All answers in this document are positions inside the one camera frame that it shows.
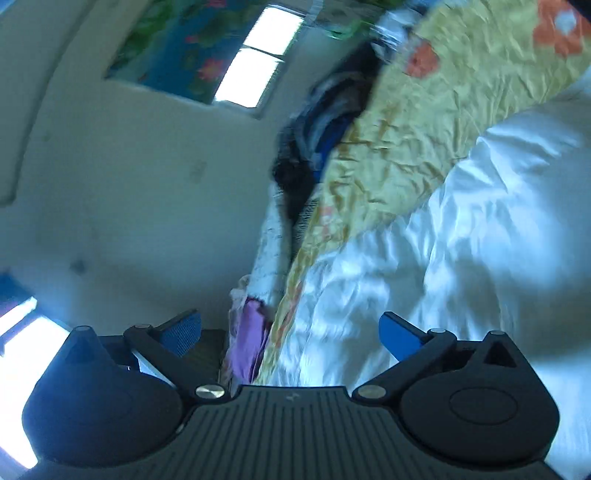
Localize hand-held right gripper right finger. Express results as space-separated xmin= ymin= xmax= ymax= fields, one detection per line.
xmin=352 ymin=312 xmax=525 ymax=401

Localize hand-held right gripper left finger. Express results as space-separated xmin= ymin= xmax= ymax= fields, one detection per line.
xmin=60 ymin=310 xmax=227 ymax=402

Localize white puffer jacket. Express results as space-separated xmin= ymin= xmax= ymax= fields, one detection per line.
xmin=272 ymin=80 xmax=591 ymax=480

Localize pile of dark folded clothes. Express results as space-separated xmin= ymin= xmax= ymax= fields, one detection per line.
xmin=277 ymin=69 xmax=372 ymax=185

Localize purple cloth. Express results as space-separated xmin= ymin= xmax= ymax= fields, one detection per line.
xmin=228 ymin=298 xmax=274 ymax=384

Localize white patterned quilt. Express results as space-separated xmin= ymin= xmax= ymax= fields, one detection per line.
xmin=228 ymin=185 xmax=296 ymax=324

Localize bright side window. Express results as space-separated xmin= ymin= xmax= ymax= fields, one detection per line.
xmin=0 ymin=272 xmax=70 ymax=469

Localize black folded garment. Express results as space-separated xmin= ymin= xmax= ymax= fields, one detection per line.
xmin=272 ymin=157 xmax=326 ymax=224

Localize yellow floral bedsheet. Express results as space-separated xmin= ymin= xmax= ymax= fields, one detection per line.
xmin=254 ymin=0 xmax=591 ymax=386

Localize blue floral roller blind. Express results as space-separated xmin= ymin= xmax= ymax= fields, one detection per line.
xmin=105 ymin=0 xmax=269 ymax=104

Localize green plastic item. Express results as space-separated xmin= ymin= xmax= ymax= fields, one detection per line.
xmin=323 ymin=18 xmax=370 ymax=41

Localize window with white frame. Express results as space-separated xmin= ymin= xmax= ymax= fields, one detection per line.
xmin=213 ymin=4 xmax=305 ymax=121

